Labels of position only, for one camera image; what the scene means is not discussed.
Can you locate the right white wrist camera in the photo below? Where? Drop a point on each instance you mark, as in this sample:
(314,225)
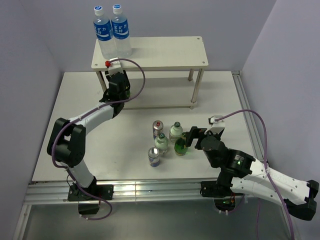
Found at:
(217,126)

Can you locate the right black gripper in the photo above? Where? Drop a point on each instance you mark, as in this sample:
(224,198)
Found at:
(194,132)

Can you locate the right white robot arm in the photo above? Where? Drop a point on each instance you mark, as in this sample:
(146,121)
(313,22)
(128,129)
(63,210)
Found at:
(242,174)

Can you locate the left blue-label water bottle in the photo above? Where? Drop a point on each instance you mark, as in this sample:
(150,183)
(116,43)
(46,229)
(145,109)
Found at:
(104,33)

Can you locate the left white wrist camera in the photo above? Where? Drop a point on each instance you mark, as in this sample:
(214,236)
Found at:
(113,66)

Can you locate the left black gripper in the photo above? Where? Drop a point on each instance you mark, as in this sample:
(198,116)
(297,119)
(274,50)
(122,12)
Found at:
(127,83)

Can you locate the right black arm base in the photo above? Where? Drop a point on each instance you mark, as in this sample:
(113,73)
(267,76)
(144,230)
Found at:
(211,189)

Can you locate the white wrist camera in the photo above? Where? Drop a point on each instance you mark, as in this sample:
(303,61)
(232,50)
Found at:
(113,66)
(217,126)

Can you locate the rear clear glass bottle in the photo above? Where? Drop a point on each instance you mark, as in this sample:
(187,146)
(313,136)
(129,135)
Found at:
(175,132)

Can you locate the aluminium front rail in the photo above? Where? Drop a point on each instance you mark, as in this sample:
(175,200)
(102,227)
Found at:
(50,193)

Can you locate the clear glass bottle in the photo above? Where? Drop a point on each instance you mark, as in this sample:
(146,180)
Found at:
(161,142)
(175,132)

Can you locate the aluminium right rail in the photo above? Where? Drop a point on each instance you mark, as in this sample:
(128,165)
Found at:
(248,116)

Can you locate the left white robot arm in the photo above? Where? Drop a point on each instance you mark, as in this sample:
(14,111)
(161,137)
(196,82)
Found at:
(67,143)

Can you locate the rear red silver can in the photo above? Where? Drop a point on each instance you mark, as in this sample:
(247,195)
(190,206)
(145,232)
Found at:
(157,128)

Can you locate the green glass bottle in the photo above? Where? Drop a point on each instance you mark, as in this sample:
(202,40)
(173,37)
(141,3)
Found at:
(128,94)
(180,147)

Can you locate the front blue silver can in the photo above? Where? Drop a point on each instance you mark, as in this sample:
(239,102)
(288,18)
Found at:
(154,156)

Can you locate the black box under rail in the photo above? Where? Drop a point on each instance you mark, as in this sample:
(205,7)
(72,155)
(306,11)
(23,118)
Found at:
(88,208)

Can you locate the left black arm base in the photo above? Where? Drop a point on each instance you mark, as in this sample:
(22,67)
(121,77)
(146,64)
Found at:
(103,191)

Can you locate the right blue-label water bottle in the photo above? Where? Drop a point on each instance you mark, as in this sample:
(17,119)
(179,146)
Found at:
(120,27)

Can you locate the blue-label water bottle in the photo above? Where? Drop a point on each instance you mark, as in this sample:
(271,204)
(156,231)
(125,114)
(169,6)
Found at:
(104,33)
(120,27)

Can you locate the white two-tier shelf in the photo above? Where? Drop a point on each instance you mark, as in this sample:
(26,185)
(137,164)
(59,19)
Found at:
(173,66)

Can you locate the front clear glass bottle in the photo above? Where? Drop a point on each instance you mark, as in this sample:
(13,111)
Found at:
(161,142)

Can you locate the aluminium rail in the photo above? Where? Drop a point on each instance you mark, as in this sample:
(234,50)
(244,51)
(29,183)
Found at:
(50,193)
(248,116)

